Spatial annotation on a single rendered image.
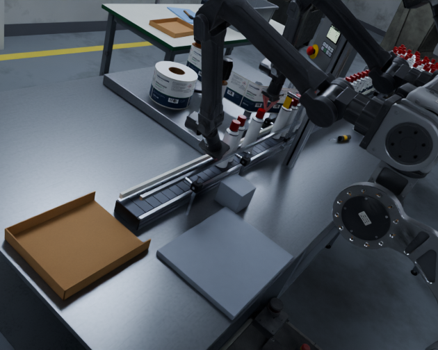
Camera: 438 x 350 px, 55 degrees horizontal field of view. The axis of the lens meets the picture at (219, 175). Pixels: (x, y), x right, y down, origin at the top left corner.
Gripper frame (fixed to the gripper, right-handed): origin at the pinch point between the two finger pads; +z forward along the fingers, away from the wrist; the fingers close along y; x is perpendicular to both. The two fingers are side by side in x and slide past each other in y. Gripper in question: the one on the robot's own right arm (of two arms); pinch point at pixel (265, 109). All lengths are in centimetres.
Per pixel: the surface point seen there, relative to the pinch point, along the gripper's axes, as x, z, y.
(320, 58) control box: 12.4, -30.5, -2.6
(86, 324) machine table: 29, 18, 118
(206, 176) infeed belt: 9, 13, 49
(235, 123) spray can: 7.6, -7.1, 39.2
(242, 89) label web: -18.9, 1.3, -7.5
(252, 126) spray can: 5.9, 0.5, 19.9
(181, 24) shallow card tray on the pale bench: -137, 22, -98
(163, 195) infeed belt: 8, 13, 72
